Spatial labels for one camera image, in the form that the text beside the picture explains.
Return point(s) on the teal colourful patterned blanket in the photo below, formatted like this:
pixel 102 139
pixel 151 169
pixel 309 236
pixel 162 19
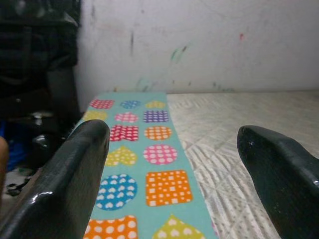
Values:
pixel 159 154

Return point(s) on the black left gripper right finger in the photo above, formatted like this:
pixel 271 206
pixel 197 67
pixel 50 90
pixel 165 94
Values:
pixel 286 186

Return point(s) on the glossy black helmet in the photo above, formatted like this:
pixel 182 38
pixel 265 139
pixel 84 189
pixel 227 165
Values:
pixel 45 149

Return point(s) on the blue fabric bundle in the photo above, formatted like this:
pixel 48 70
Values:
pixel 17 154

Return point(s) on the person bare leg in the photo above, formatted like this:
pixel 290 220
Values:
pixel 3 161

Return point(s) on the white quilted mattress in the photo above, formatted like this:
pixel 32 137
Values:
pixel 219 124

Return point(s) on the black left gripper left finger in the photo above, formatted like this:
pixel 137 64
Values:
pixel 54 189

